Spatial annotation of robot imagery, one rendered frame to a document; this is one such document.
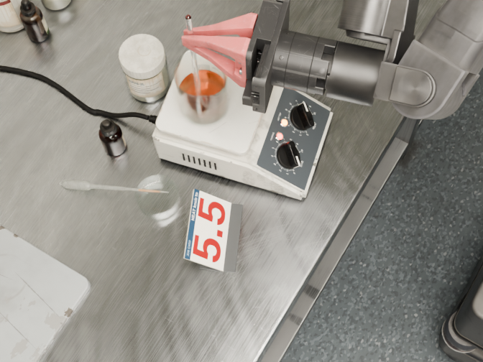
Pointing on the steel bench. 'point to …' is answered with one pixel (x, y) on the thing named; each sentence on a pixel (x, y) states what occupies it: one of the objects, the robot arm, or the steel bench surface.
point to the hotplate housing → (220, 166)
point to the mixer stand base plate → (33, 298)
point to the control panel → (306, 143)
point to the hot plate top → (210, 134)
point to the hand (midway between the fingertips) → (190, 39)
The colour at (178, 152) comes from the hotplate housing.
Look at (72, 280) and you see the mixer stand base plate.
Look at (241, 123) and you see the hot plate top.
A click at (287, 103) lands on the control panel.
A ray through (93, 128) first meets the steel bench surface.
